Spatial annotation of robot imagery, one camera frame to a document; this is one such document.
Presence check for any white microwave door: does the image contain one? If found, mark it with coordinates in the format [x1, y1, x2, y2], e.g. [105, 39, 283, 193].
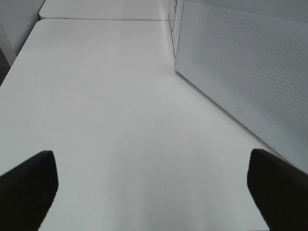
[175, 0, 308, 171]

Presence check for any white microwave oven body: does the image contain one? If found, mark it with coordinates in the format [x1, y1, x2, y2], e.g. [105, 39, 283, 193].
[167, 0, 184, 62]

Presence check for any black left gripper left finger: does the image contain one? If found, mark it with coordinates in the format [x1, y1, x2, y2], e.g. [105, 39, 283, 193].
[0, 151, 59, 231]

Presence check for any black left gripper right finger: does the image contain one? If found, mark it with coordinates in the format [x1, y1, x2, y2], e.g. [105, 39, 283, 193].
[247, 149, 308, 231]

